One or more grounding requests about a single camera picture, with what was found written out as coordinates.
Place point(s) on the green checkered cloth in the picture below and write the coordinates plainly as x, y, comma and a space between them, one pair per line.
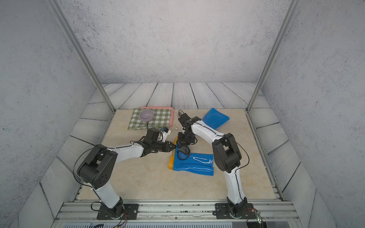
160, 120

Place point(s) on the right aluminium frame post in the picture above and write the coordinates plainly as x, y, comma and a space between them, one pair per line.
273, 53

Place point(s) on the grey blue cleaning cloth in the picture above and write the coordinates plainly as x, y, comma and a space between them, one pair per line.
183, 152

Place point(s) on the pink tray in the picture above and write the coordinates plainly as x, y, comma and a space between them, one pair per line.
169, 108

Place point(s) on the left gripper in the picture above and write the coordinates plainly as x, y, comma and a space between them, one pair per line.
167, 147

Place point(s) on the purple bowl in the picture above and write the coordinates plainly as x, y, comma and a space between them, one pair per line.
146, 115

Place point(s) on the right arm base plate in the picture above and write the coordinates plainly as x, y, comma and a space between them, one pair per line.
223, 211

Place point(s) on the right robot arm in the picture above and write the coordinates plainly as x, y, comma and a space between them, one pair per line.
226, 155

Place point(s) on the left aluminium frame post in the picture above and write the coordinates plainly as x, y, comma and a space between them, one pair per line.
62, 20

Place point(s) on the blue rubber boot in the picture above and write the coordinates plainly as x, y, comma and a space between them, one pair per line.
201, 164
215, 119

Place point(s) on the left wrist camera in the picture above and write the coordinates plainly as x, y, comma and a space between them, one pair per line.
165, 132

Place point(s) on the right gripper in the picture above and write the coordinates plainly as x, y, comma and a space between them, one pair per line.
181, 142

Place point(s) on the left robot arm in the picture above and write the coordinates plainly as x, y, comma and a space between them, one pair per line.
97, 167

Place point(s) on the aluminium frame post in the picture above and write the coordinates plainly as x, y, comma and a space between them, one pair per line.
273, 53
62, 20

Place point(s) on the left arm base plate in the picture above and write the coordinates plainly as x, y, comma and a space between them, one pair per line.
120, 211

